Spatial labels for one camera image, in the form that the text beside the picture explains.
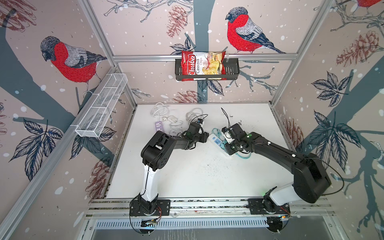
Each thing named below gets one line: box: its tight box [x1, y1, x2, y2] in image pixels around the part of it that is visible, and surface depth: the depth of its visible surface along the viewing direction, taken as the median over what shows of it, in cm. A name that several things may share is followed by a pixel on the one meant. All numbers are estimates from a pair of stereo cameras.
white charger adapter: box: [167, 115, 178, 123], surface depth 112 cm
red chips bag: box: [181, 50, 227, 82], surface depth 90 cm
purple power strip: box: [155, 121, 164, 132], surface depth 106 cm
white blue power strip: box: [208, 133, 223, 147], surface depth 100 cm
